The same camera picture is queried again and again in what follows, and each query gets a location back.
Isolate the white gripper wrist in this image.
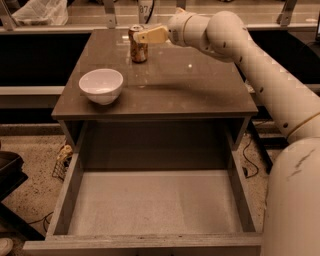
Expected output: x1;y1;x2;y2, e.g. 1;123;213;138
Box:
133;12;210;51

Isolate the orange soda can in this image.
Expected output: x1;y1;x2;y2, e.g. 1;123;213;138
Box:
128;24;148;63

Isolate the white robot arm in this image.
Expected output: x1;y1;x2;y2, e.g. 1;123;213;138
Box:
133;9;320;256

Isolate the grey cabinet with glossy top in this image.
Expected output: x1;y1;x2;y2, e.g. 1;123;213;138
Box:
52;30;257;171

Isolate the open grey top drawer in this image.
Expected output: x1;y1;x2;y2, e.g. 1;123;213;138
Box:
22;120;268;256

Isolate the white ceramic bowl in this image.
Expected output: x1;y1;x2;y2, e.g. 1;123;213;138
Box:
78;69;124;105

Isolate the white plastic bag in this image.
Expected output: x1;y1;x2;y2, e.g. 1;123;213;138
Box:
12;0;68;26

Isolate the dark chair at left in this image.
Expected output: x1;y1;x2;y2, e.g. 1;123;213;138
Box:
0;151;45;241

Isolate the white shoe bottom left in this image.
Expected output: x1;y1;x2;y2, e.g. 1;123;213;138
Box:
0;238;13;256

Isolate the black cable on floor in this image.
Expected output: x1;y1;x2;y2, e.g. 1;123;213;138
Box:
241;133;260;180

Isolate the small wire basket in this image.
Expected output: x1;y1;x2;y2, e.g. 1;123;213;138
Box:
52;145;73;181

